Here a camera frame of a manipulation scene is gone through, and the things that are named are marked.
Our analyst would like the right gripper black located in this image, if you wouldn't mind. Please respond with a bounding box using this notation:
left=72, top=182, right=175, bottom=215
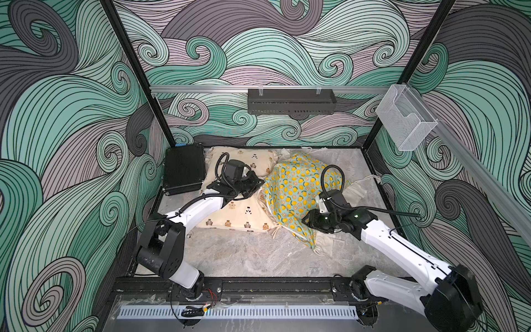
left=299, top=208, right=340, bottom=232

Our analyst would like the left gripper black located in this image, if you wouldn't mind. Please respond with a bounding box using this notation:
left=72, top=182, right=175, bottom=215
left=231, top=172, right=264, bottom=199

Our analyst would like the cream animal print pillow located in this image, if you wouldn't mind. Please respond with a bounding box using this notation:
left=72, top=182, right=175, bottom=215
left=197, top=146, right=279, bottom=232

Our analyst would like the green lemon print pillow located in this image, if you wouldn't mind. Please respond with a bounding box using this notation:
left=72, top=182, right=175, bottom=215
left=259, top=152, right=334, bottom=256

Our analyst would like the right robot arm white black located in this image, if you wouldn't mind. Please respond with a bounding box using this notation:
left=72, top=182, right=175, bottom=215
left=302, top=199, right=483, bottom=331

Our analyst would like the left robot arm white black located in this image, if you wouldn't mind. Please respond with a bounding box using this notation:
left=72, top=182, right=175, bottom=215
left=134, top=172, right=264, bottom=291

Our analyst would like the black case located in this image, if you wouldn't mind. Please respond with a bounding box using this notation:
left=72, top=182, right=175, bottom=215
left=162, top=143, right=206, bottom=196

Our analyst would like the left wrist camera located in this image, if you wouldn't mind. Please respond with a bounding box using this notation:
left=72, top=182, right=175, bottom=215
left=222, top=159, right=246, bottom=182

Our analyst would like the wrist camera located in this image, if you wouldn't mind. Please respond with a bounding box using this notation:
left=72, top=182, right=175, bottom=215
left=222, top=159, right=246, bottom=182
left=316, top=190, right=344, bottom=213

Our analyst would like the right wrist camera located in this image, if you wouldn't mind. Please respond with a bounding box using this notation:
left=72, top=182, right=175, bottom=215
left=316, top=190, right=344, bottom=213

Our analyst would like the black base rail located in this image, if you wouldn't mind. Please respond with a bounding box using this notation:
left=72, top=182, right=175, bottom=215
left=111, top=275, right=388, bottom=304

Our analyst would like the black wall tray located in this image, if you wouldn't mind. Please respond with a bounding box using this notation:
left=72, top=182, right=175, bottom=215
left=247, top=88, right=337, bottom=119

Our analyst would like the clear acrylic wall bin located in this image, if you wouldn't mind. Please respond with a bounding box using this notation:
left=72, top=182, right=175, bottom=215
left=376, top=84, right=438, bottom=152

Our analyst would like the white slotted cable duct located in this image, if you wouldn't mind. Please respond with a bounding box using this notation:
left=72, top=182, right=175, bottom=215
left=116, top=304, right=358, bottom=320

